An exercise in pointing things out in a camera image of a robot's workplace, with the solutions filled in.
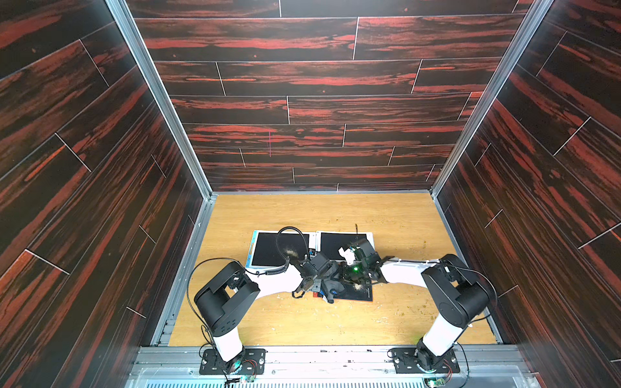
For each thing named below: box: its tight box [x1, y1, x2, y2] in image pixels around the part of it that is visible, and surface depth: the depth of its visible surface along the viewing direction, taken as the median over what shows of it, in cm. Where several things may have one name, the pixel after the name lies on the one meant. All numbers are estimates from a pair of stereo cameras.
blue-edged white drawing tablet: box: [245, 230, 317, 270], surface depth 101 cm
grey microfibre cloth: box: [321, 263, 346, 304], surface depth 86 cm
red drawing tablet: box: [312, 280, 373, 302], surface depth 90 cm
